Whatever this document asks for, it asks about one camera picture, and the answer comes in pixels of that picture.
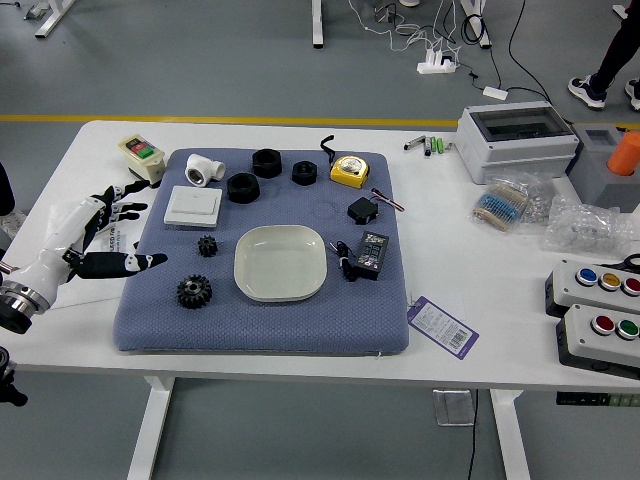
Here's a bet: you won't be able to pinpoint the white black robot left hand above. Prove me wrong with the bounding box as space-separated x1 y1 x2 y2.
2 179 169 314

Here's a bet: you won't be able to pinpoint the large black gear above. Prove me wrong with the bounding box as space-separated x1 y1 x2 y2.
176 274 214 310

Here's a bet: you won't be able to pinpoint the white wall switch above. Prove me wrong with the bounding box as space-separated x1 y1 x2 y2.
163 184 224 230

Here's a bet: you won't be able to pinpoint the large black hex nut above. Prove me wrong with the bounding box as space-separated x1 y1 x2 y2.
226 172 260 204
251 148 283 178

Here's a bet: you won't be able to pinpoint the small black hex nut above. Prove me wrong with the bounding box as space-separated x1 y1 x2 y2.
291 160 318 187

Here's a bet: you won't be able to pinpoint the silver box under table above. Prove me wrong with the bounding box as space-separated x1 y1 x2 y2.
432 389 476 428

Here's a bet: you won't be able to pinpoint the blue yellow red button box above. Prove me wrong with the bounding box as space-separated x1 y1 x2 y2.
544 258 640 321

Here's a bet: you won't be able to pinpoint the red green button box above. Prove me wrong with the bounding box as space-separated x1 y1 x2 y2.
555 303 640 379

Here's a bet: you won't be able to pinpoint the person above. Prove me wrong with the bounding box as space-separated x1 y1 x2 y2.
0 162 27 239
567 0 640 112

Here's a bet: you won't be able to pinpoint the white pipe tee fitting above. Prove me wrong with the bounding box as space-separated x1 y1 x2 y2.
184 153 227 187

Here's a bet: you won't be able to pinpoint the white table leg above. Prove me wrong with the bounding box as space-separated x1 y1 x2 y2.
126 374 176 480
489 389 532 480

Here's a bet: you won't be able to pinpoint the blue-grey quilted cushion mat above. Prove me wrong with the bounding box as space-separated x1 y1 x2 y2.
112 148 411 357

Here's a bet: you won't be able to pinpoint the white square dish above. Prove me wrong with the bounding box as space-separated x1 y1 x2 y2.
233 224 329 303

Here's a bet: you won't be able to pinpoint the yellow tape measure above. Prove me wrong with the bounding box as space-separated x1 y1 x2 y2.
319 134 371 190

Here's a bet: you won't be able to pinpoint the black digital panel meter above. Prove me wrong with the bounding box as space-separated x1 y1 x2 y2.
353 231 390 280

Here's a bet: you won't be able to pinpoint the purple product tag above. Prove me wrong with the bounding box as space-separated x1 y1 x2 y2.
405 294 480 361

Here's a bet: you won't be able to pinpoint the white power strip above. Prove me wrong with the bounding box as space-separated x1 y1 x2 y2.
416 48 459 76

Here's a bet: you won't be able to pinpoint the bag of resistors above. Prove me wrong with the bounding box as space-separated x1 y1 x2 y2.
468 172 536 234

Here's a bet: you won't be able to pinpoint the bag of metal screws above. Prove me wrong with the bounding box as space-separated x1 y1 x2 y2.
519 177 557 226

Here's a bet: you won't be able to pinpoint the bubble wrap bag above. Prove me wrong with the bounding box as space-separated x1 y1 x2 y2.
542 194 640 259

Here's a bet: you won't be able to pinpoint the grey block with square hole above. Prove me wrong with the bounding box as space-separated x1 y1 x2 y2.
564 122 640 214

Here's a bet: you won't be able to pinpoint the black desk height controller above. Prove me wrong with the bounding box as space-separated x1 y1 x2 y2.
556 391 640 408

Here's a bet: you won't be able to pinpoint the orange cylinder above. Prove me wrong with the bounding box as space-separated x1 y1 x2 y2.
606 130 640 177

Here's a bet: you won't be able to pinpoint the beige red-green push-button switch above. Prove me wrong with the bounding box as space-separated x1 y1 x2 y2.
117 133 166 189

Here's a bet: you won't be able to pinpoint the white background table frame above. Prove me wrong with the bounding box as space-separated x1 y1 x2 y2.
311 0 325 49
458 0 494 49
23 0 77 39

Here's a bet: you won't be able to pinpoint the black bundled meter cable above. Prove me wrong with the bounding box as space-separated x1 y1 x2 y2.
328 240 359 282

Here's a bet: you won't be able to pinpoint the black servo with wires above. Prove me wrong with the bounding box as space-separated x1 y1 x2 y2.
347 188 406 226

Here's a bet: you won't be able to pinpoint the white tangled cables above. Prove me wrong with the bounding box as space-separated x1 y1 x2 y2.
347 0 464 64

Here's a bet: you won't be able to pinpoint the black hanging power cable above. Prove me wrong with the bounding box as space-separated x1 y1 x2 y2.
465 389 480 480

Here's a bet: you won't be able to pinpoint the grey electrical enclosure box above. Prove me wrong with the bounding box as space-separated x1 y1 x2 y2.
454 101 581 186

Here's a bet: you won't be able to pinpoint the black floor cable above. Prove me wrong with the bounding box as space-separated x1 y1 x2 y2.
462 0 571 126

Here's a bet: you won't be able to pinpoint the black handled scissors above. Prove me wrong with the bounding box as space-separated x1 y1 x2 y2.
599 253 640 274

